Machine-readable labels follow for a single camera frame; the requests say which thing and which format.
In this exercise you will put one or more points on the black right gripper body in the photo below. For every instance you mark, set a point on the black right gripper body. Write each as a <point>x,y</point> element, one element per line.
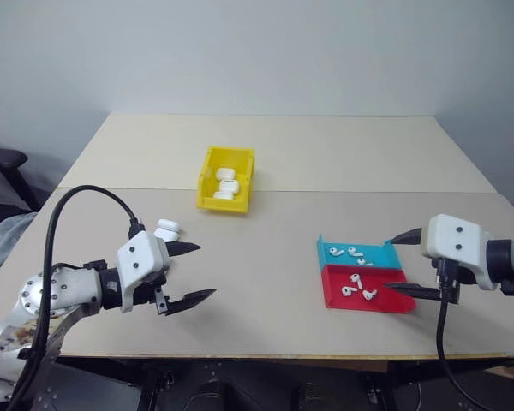
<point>450,280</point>

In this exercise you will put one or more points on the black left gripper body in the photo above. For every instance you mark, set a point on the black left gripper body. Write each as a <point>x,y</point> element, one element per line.
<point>147,291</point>

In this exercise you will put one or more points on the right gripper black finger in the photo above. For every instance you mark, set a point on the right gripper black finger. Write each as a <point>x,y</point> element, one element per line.
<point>409,237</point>
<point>415,290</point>

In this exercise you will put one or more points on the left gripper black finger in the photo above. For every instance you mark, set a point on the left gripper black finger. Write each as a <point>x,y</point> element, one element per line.
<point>190,299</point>
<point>184,248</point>

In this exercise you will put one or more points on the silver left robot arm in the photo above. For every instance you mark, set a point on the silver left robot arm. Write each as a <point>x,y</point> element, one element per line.
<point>38,295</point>

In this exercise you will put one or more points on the yellow plastic bin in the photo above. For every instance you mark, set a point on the yellow plastic bin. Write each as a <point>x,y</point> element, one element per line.
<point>212,201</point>

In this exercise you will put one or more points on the red plastic tray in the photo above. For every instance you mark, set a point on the red plastic tray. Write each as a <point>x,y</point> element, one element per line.
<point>390,301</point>

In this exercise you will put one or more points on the blue plastic tray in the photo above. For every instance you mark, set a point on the blue plastic tray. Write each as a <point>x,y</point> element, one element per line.
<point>381,256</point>

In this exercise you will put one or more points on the white earbud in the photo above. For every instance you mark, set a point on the white earbud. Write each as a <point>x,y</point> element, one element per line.
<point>335,251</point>
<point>369,295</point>
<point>348,291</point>
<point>363,262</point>
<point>356,281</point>
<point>352,251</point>

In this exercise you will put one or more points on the dark rounded shape under table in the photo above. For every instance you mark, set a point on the dark rounded shape under table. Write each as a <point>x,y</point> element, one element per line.
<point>222,389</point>

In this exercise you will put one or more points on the grey cloth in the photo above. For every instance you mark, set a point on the grey cloth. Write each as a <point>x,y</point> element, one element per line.
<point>4,244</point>

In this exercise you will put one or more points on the black office chair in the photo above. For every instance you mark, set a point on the black office chair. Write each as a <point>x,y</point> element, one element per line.
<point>8,171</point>

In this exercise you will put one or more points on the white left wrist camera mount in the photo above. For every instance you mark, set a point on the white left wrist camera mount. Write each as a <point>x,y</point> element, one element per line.
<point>139,257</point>

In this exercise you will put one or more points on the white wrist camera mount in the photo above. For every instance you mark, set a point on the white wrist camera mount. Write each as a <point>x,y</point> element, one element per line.
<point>139,257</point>
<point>454,240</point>

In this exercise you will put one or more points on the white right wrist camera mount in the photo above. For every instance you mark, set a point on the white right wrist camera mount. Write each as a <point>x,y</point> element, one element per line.
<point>454,240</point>

